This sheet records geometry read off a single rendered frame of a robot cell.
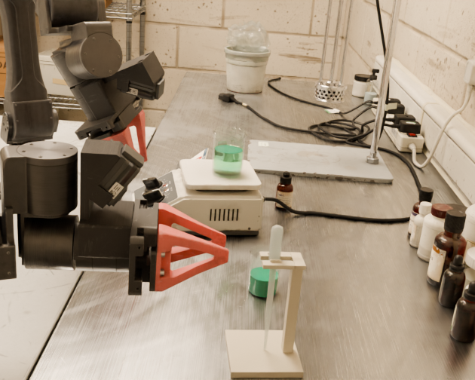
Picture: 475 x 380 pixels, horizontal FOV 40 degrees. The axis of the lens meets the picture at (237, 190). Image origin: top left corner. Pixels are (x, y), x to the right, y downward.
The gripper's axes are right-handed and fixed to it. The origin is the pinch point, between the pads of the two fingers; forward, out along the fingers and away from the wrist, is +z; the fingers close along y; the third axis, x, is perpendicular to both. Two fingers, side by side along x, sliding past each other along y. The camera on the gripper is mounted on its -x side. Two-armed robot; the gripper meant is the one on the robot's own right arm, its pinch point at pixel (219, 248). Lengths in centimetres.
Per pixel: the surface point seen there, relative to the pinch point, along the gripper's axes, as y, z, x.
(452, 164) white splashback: 58, 52, 8
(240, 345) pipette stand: 0.9, 3.5, 12.8
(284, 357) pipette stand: -1.2, 8.4, 12.7
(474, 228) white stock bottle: 18.9, 38.4, 4.8
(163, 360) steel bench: -0.9, -5.1, 13.8
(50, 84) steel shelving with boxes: 253, -60, 43
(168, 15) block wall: 277, -5, 9
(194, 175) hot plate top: 34.9, -1.0, 4.9
